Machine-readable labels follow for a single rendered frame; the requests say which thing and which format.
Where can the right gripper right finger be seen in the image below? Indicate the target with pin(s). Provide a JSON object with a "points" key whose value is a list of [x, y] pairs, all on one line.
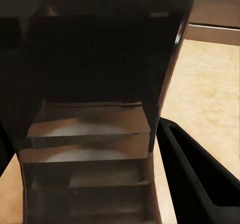
{"points": [[202, 190]]}

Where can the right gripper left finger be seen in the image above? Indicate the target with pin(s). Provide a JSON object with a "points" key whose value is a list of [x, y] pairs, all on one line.
{"points": [[7, 150]]}

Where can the countertop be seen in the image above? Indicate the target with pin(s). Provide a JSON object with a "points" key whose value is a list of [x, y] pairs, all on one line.
{"points": [[203, 98]]}

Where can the fixed window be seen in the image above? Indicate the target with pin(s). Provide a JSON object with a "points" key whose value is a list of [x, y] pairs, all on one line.
{"points": [[215, 21]]}

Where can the bottle of coffee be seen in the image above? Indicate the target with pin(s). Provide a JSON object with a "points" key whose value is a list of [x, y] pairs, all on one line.
{"points": [[82, 88]]}

